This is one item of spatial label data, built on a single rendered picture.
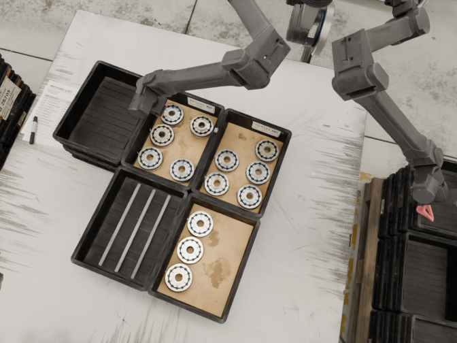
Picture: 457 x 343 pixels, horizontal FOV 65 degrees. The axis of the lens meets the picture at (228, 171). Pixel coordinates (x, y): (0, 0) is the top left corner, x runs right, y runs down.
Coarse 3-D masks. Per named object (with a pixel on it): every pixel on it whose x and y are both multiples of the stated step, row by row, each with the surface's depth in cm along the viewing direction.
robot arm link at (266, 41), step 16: (240, 0) 96; (240, 16) 93; (256, 16) 88; (256, 32) 85; (272, 32) 80; (256, 48) 81; (272, 48) 82; (288, 48) 84; (256, 64) 82; (272, 64) 84; (256, 80) 84
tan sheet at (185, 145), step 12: (156, 120) 158; (180, 132) 157; (144, 144) 154; (180, 144) 155; (192, 144) 156; (204, 144) 156; (168, 156) 153; (180, 156) 154; (192, 156) 154; (168, 168) 151
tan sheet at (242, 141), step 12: (228, 132) 158; (240, 132) 159; (252, 132) 159; (228, 144) 157; (240, 144) 157; (252, 144) 157; (240, 156) 155; (252, 156) 155; (240, 168) 153; (204, 180) 151; (228, 180) 151; (240, 180) 152; (204, 192) 149; (228, 192) 150; (264, 192) 151
